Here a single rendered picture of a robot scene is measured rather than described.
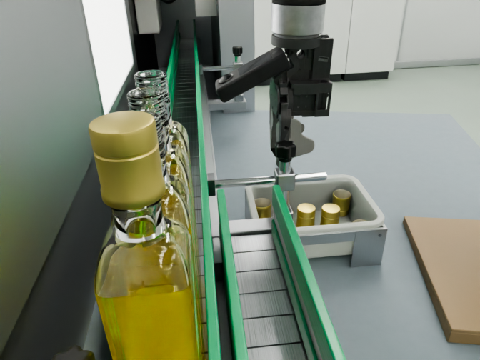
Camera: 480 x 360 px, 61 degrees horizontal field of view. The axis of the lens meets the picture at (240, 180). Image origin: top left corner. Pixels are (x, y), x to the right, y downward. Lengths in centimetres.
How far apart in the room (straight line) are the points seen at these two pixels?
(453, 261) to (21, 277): 65
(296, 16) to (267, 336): 40
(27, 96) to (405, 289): 60
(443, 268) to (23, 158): 63
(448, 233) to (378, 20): 377
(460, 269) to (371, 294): 16
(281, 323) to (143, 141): 31
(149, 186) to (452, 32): 528
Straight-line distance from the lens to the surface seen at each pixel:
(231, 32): 135
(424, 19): 523
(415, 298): 73
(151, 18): 147
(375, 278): 74
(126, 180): 22
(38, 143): 44
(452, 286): 73
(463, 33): 551
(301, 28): 59
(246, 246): 57
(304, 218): 77
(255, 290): 51
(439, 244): 82
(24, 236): 40
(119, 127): 21
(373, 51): 455
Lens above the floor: 124
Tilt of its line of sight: 29 degrees down
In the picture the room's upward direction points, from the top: 2 degrees counter-clockwise
